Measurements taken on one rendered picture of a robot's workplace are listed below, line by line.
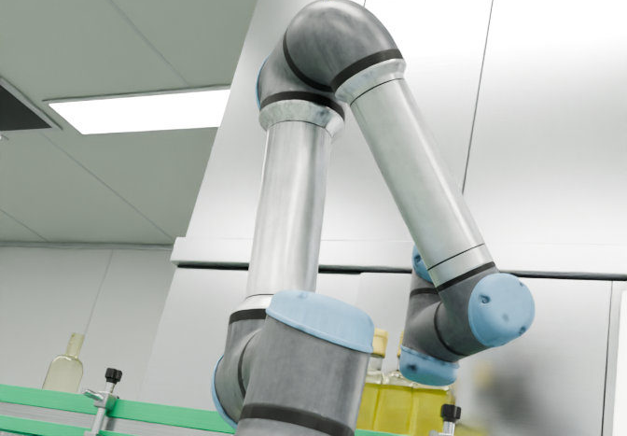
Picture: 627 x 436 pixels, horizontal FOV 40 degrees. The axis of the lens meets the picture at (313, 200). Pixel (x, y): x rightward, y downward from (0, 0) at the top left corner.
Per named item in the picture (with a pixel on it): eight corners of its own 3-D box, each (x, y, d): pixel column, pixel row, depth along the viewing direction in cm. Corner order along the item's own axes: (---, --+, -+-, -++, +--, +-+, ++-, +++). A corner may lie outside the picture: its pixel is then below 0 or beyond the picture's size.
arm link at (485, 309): (381, -48, 105) (564, 318, 96) (346, 0, 115) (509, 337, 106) (301, -33, 100) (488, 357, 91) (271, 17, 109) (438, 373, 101)
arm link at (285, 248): (232, 418, 90) (290, -5, 112) (197, 433, 103) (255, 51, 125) (337, 436, 93) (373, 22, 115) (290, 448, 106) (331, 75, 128)
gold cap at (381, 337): (388, 359, 145) (393, 335, 147) (381, 353, 142) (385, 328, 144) (369, 358, 147) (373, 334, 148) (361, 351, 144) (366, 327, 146)
